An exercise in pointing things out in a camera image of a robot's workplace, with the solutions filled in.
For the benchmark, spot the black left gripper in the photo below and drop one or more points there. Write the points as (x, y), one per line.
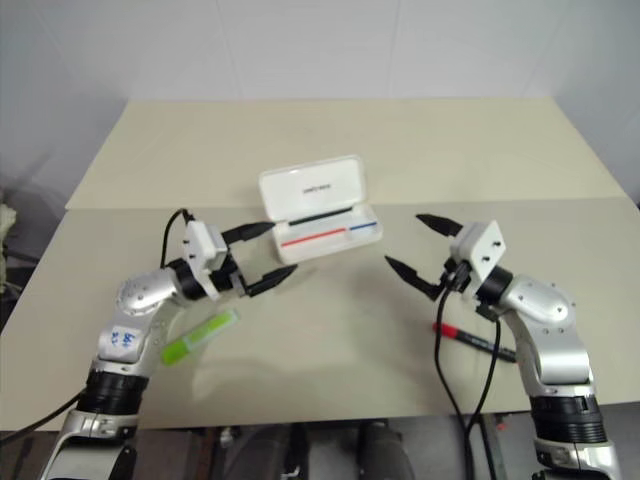
(227, 277)

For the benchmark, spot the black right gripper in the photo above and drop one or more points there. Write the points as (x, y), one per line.
(456, 280)

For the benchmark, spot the white plastic pencil case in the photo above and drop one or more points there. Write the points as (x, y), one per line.
(310, 175)

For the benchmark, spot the black marker with red cap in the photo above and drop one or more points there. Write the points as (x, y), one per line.
(475, 341)

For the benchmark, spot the green highlighter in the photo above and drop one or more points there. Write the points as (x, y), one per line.
(200, 337)

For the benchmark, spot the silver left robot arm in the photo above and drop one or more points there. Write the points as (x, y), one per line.
(140, 295)

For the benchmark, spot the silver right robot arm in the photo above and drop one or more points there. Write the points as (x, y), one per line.
(540, 300)

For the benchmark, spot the thin red pen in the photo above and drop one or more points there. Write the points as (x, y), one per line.
(312, 238)

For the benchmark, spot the thin blue pen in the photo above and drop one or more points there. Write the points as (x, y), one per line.
(364, 225)

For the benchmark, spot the thin black pen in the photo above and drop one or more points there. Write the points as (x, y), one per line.
(320, 216)

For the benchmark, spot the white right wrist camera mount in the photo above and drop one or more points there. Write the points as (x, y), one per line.
(485, 245)

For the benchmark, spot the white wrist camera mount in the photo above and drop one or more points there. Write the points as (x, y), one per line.
(197, 250)
(485, 245)

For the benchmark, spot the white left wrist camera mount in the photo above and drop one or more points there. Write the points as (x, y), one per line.
(197, 250)

